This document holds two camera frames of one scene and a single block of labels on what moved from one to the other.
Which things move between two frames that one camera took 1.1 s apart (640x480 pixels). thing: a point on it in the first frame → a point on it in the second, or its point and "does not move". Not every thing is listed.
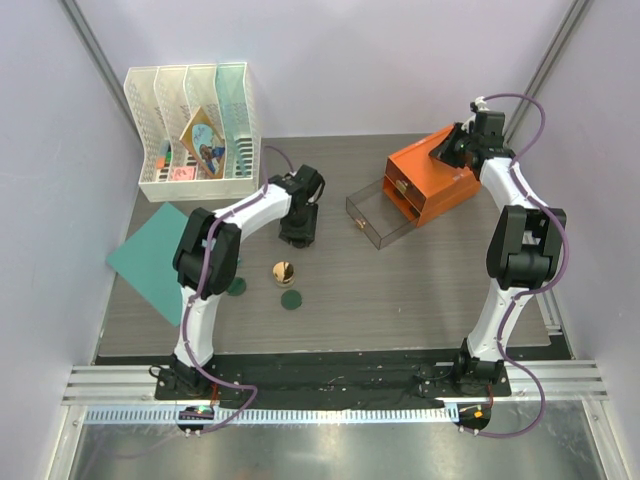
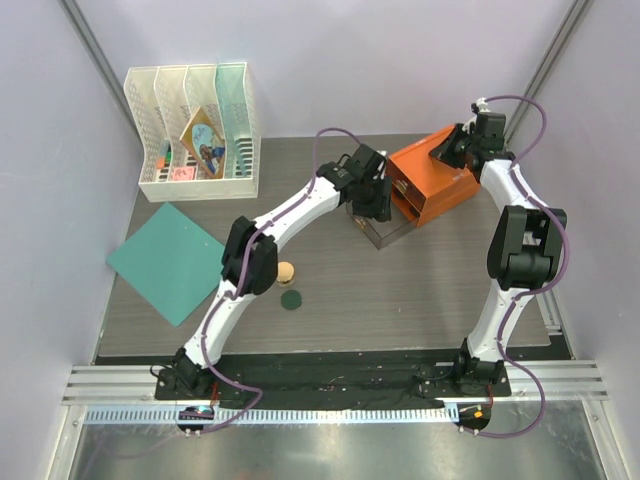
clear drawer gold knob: x=382 y=217 does not move
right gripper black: x=451 y=148 does not move
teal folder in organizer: x=235 y=107 does not move
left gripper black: x=306 y=232 → x=381 y=206
